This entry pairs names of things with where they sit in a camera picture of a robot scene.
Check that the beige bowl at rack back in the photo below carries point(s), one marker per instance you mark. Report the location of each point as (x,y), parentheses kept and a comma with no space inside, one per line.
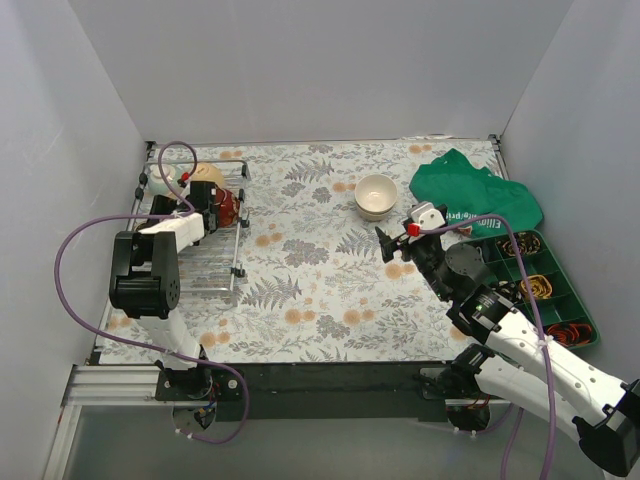
(208,172)

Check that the floral table mat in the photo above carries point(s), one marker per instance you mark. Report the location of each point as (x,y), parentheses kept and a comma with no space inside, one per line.
(315,287)

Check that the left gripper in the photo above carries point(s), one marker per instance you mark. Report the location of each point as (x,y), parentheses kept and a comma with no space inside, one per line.
(210,220)

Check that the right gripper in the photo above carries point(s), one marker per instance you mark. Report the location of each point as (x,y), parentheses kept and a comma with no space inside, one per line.
(403,245)

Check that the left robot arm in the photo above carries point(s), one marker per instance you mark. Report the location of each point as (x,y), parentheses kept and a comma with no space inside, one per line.
(145,280)

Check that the tan bowl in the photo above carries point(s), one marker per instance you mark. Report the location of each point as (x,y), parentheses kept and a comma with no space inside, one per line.
(376,193)

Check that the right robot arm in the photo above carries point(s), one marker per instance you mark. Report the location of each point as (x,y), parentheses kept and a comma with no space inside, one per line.
(515,360)

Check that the aluminium frame rail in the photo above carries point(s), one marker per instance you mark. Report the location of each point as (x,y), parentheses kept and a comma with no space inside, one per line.
(307,420)

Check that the red patterned bowl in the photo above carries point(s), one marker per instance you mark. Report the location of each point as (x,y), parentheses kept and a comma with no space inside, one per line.
(227,208)

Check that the green compartment tray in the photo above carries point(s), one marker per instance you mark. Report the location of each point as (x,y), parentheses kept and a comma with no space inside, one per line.
(561,310)

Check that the pale green bowl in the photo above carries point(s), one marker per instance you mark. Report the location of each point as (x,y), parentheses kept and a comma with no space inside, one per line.
(157,185)

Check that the green cloth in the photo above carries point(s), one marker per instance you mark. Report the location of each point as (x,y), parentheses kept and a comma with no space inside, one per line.
(467,192)

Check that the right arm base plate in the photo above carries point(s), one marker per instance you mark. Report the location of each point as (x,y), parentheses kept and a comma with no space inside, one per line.
(450,383)

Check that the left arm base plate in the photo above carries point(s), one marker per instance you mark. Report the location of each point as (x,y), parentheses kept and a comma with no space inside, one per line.
(197,384)

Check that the metal wire dish rack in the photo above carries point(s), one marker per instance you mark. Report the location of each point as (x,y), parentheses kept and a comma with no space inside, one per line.
(211,267)

